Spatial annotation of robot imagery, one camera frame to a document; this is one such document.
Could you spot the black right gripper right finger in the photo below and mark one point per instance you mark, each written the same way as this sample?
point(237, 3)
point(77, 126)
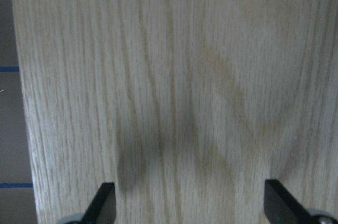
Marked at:
point(280, 206)

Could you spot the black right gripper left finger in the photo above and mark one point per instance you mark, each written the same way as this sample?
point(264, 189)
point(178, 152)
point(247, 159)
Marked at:
point(102, 209)

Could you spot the light wood drawer cabinet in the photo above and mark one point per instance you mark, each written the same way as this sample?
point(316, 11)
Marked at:
point(186, 105)

